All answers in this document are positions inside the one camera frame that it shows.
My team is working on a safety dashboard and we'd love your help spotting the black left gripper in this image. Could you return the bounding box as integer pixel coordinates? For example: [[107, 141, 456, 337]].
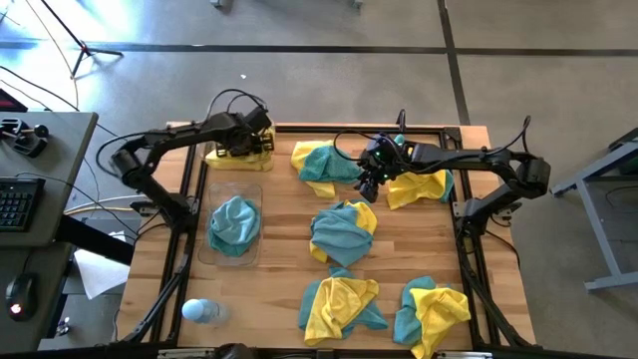
[[214, 107, 276, 158]]

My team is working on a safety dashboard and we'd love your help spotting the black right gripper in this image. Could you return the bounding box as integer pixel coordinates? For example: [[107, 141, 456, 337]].
[[354, 134, 416, 204]]

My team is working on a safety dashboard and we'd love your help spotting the light blue microfiber towel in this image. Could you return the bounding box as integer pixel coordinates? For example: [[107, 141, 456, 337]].
[[208, 194, 262, 246]]

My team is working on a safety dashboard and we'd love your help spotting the clear plastic water bottle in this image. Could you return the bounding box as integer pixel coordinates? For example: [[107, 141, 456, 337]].
[[180, 297, 231, 326]]

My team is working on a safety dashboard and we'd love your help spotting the black desk support beam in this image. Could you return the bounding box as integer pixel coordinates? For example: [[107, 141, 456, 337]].
[[54, 213, 136, 265]]

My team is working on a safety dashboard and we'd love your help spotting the black tripod stand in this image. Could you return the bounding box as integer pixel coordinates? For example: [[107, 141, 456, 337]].
[[39, 0, 125, 80]]

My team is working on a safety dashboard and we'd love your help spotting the grey desk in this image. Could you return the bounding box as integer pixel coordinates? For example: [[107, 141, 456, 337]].
[[0, 111, 100, 353]]

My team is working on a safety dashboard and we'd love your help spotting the white paper sheet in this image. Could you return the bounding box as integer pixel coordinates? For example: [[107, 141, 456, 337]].
[[73, 230, 132, 301]]

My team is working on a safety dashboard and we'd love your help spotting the grey metal stand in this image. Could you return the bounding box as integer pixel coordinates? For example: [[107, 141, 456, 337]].
[[550, 127, 638, 293]]

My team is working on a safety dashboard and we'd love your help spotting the black keyboard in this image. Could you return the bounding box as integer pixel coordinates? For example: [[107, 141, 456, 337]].
[[0, 177, 47, 233]]

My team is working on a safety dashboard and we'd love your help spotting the dark device with red edge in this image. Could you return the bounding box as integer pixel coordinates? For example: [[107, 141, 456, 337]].
[[0, 88, 30, 114]]

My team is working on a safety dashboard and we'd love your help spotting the black computer mouse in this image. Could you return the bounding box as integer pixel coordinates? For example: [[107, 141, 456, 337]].
[[4, 272, 38, 323]]

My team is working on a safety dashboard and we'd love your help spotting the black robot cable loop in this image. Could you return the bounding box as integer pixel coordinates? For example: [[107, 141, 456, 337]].
[[332, 128, 380, 164], [490, 114, 532, 156], [205, 88, 270, 124]]

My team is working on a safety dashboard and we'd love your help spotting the black aluminium table frame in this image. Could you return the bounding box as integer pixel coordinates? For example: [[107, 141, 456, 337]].
[[107, 122, 537, 359]]

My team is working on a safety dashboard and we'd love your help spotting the yellow hanging cable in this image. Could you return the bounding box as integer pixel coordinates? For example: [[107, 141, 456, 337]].
[[23, 0, 81, 110]]

